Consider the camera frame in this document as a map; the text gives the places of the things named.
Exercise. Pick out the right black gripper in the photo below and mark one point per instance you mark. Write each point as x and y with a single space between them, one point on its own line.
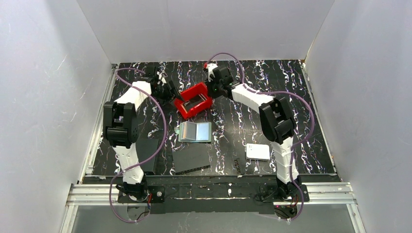
213 88

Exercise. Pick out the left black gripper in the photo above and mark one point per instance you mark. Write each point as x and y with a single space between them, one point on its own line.
170 91

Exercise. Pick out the red plastic bin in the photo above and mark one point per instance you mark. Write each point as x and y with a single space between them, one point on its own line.
197 89

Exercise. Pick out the mint green card holder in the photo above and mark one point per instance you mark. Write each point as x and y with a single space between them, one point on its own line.
204 132

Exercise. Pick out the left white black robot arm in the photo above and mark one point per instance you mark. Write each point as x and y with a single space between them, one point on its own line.
120 125

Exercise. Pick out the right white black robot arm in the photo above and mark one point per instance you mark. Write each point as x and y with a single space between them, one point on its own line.
276 120

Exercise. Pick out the black rectangular block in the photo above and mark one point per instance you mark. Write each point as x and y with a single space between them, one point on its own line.
145 149

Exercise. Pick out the white flat box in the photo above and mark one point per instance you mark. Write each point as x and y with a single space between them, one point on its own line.
259 152

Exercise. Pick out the black flat plate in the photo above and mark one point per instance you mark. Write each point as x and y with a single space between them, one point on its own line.
193 158

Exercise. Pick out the small black comb strip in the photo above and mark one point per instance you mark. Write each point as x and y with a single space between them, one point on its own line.
237 167

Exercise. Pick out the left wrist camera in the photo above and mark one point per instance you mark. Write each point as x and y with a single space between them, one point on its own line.
161 78

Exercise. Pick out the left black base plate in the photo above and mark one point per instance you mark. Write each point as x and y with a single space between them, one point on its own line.
154 194

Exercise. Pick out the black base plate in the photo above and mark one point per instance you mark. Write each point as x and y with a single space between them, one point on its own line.
154 194
270 193

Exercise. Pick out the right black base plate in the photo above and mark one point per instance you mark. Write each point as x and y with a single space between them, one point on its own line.
270 193

